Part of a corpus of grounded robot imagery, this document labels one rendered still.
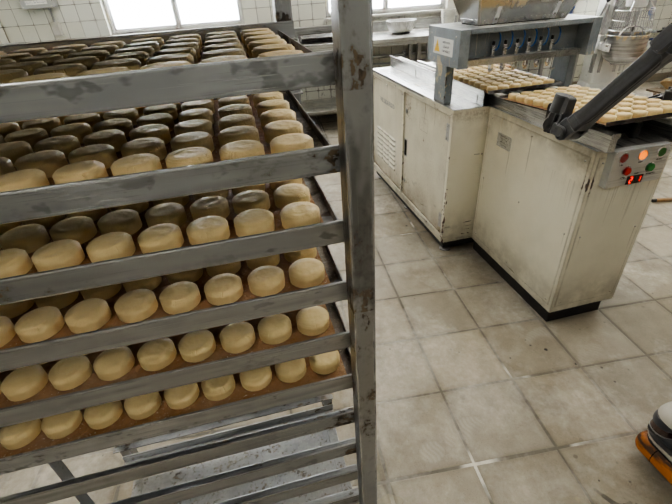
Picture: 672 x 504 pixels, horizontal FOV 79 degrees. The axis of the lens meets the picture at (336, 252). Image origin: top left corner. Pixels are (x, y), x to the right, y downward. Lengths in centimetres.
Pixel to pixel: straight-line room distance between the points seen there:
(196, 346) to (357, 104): 40
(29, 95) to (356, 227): 32
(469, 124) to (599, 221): 76
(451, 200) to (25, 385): 205
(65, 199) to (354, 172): 28
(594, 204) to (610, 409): 77
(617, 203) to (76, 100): 181
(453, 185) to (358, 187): 189
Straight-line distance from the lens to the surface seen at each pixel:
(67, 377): 67
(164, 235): 53
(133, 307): 58
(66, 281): 52
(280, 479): 142
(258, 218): 52
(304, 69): 42
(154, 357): 64
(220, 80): 42
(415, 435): 166
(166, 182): 45
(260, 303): 53
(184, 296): 57
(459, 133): 221
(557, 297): 206
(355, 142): 42
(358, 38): 40
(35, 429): 78
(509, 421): 176
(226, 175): 44
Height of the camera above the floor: 139
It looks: 33 degrees down
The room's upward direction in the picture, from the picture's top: 4 degrees counter-clockwise
